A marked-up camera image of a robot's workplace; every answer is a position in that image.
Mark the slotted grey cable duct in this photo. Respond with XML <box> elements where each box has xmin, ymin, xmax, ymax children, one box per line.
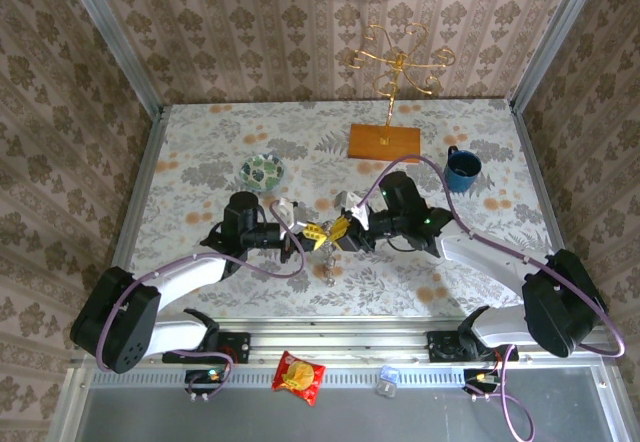
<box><xmin>89</xmin><ymin>366</ymin><xmax>469</xmax><ymax>389</ymax></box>

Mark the aluminium frame post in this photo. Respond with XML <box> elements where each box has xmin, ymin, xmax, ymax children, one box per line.
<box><xmin>508</xmin><ymin>0</ymin><xmax>611</xmax><ymax>113</ymax></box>
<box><xmin>57</xmin><ymin>0</ymin><xmax>166</xmax><ymax>116</ymax></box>

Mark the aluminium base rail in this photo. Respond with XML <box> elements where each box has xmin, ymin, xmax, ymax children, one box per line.
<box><xmin>69</xmin><ymin>317</ymin><xmax>609</xmax><ymax>369</ymax></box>

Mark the aluminium table side rail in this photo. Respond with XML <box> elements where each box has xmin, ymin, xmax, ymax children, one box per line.
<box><xmin>508</xmin><ymin>101</ymin><xmax>594</xmax><ymax>326</ymax></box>
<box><xmin>92</xmin><ymin>106</ymin><xmax>169</xmax><ymax>328</ymax></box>

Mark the small black connector board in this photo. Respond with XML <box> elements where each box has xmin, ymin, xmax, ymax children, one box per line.
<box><xmin>463</xmin><ymin>368</ymin><xmax>504</xmax><ymax>396</ymax></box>
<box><xmin>184</xmin><ymin>368</ymin><xmax>227</xmax><ymax>397</ymax></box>

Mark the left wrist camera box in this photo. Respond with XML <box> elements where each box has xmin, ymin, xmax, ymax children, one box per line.
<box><xmin>269</xmin><ymin>196</ymin><xmax>311</xmax><ymax>236</ymax></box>

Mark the blue mug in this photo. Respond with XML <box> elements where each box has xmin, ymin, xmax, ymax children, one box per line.
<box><xmin>443</xmin><ymin>145</ymin><xmax>484</xmax><ymax>194</ymax></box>

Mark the small clear blue plastic box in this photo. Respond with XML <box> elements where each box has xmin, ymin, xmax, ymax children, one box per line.
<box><xmin>375</xmin><ymin>364</ymin><xmax>401</xmax><ymax>396</ymax></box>

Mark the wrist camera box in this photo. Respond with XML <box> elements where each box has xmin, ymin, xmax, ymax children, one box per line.
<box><xmin>333</xmin><ymin>190</ymin><xmax>371</xmax><ymax>228</ymax></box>
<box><xmin>269</xmin><ymin>196</ymin><xmax>311</xmax><ymax>236</ymax></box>

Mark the red snack packet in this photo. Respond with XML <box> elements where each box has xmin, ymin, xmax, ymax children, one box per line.
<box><xmin>271</xmin><ymin>350</ymin><xmax>327</xmax><ymax>407</ymax></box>

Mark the leaf pattern bowl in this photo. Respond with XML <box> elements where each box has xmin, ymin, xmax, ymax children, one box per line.
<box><xmin>239</xmin><ymin>154</ymin><xmax>286</xmax><ymax>193</ymax></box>

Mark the grey metal panel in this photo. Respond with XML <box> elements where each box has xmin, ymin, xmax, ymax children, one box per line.
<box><xmin>74</xmin><ymin>386</ymin><xmax>616</xmax><ymax>442</ymax></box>

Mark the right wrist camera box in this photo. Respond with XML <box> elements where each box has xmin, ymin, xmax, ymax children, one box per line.
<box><xmin>333</xmin><ymin>190</ymin><xmax>371</xmax><ymax>228</ymax></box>

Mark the gold hook stand wooden base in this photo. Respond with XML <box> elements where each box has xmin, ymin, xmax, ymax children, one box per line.
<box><xmin>344</xmin><ymin>22</ymin><xmax>457</xmax><ymax>164</ymax></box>

